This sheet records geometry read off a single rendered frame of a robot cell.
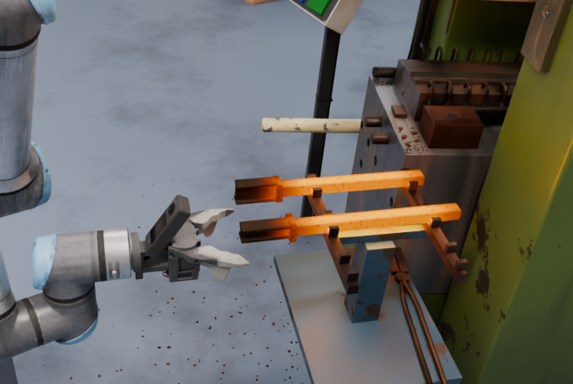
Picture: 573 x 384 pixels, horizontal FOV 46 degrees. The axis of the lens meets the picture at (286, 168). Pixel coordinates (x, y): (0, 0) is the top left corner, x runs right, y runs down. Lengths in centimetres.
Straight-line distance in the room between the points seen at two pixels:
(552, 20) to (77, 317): 102
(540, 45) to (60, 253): 95
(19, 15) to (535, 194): 99
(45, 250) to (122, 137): 201
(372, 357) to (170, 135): 199
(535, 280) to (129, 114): 230
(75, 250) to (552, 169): 88
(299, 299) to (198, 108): 202
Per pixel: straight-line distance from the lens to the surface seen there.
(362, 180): 142
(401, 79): 179
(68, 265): 122
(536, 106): 144
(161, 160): 304
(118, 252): 121
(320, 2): 204
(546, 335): 169
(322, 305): 152
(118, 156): 308
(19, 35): 115
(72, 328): 131
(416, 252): 175
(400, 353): 146
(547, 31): 139
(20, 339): 129
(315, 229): 129
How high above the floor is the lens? 174
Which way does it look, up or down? 35 degrees down
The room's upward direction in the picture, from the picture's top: 6 degrees clockwise
